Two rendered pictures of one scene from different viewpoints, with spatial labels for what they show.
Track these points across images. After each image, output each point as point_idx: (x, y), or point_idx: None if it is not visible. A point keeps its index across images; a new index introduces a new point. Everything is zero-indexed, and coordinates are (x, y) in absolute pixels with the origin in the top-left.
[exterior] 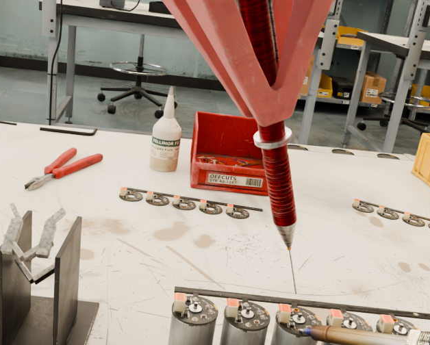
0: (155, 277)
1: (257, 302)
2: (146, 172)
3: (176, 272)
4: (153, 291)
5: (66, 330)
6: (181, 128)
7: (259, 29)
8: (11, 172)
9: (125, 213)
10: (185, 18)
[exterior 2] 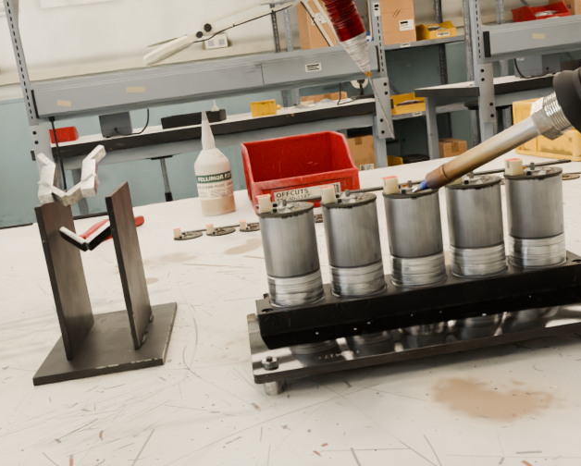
0: (238, 276)
1: None
2: (201, 218)
3: (263, 268)
4: (239, 285)
5: (142, 315)
6: None
7: None
8: (37, 252)
9: (185, 247)
10: None
